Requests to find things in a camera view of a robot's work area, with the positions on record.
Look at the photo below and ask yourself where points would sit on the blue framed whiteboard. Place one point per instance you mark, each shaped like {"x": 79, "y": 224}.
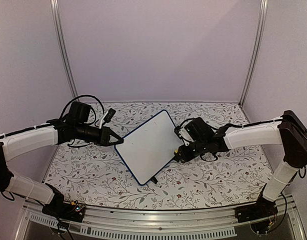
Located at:
{"x": 148, "y": 148}

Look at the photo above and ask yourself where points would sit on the metal frame post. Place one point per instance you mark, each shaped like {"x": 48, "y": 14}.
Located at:
{"x": 255, "y": 51}
{"x": 56, "y": 15}

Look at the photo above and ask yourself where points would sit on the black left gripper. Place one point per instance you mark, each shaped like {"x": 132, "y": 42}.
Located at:
{"x": 106, "y": 133}

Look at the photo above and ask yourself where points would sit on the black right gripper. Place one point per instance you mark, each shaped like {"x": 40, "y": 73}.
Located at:
{"x": 186, "y": 156}

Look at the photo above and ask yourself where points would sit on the right metal frame post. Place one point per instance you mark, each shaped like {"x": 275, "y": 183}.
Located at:
{"x": 255, "y": 51}

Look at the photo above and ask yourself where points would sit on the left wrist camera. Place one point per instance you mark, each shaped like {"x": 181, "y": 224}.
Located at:
{"x": 107, "y": 117}

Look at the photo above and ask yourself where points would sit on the floral tablecloth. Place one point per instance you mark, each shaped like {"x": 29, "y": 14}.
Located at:
{"x": 97, "y": 176}

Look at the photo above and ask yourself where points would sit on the aluminium front rail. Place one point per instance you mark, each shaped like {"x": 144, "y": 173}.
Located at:
{"x": 216, "y": 223}

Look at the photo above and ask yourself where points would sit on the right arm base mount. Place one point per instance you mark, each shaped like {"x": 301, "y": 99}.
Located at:
{"x": 262, "y": 208}

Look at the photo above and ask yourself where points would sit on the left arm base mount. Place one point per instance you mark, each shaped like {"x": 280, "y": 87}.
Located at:
{"x": 72, "y": 211}

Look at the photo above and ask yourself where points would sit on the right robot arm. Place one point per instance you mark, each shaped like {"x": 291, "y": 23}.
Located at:
{"x": 200, "y": 138}

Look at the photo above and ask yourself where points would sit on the left metal frame post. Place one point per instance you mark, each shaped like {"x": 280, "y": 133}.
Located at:
{"x": 56, "y": 15}

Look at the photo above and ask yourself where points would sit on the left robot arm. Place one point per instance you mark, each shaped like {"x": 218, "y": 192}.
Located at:
{"x": 72, "y": 124}

